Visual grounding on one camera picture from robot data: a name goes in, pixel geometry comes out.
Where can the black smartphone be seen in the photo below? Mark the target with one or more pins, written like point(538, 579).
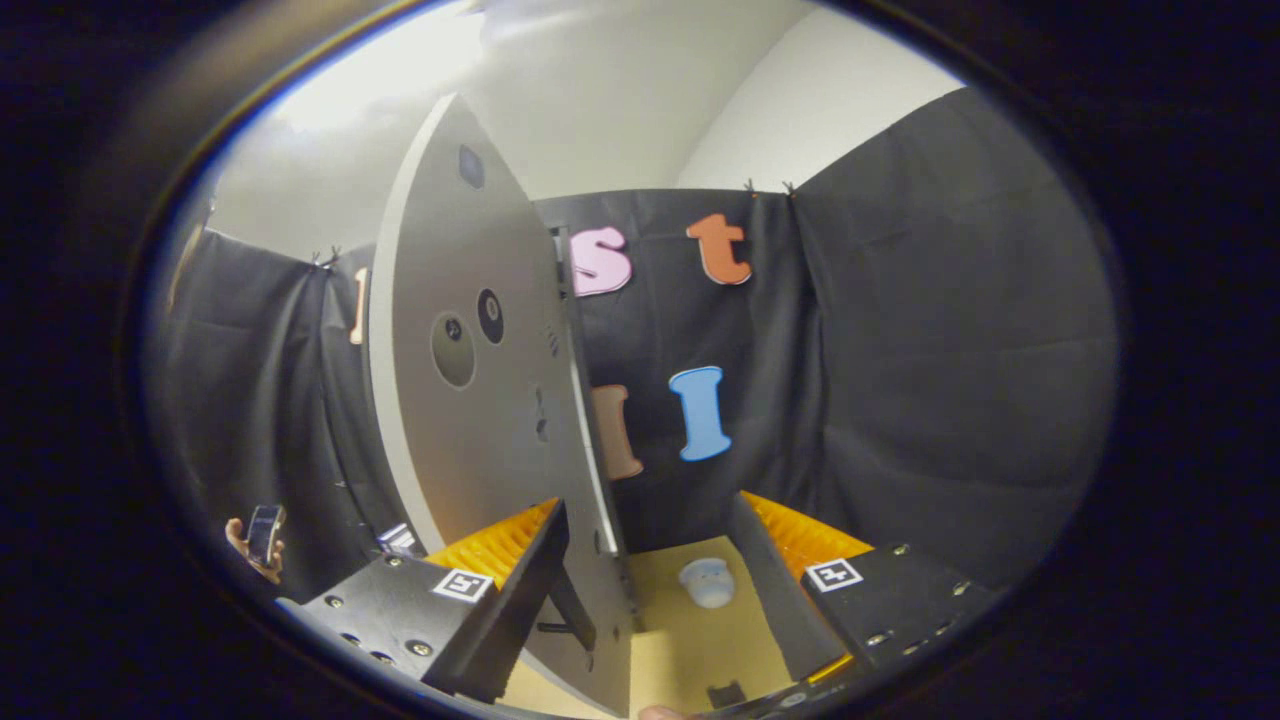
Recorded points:
point(265, 533)

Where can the dark grey cabinet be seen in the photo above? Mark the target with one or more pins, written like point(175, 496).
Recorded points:
point(563, 265)

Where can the black backdrop cloth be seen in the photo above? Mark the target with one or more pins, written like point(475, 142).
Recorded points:
point(900, 400)

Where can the light grey cabinet door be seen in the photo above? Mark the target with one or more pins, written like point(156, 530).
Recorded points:
point(470, 430)

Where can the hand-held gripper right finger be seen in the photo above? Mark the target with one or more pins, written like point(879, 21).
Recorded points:
point(775, 600)

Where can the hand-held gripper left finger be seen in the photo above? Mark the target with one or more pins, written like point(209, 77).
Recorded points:
point(515, 620)

